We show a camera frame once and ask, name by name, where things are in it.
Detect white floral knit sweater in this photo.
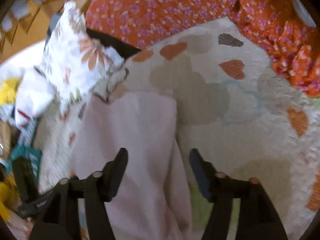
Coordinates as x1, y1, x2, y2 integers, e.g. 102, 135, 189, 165
72, 92, 192, 239

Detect yellow cloth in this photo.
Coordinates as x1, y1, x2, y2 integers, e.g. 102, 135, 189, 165
0, 173, 20, 222

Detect cream heart-patterned quilt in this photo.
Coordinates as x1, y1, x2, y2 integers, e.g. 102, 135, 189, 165
35, 18, 319, 239

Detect teal cardboard box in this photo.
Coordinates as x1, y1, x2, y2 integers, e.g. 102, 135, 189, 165
6, 144, 43, 184

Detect wooden headboard rails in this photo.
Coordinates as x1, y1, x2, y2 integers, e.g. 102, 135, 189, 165
1, 0, 91, 62

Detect light blue patterned box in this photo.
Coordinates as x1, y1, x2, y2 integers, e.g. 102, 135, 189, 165
17, 119, 38, 146

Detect orange floral blanket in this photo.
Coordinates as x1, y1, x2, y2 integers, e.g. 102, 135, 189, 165
86, 0, 319, 98

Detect yellow plastic bag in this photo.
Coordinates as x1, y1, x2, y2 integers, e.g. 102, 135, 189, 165
0, 77, 21, 105

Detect white floral pillow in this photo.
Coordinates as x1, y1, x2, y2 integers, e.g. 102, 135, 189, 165
39, 1, 124, 113

